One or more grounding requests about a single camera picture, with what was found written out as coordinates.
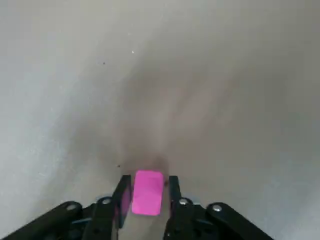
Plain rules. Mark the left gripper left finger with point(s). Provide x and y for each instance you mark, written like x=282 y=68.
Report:
x=100 y=220

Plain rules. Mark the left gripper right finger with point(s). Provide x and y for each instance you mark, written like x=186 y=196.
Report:
x=190 y=220

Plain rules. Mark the small pink block piece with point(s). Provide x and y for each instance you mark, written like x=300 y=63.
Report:
x=147 y=192

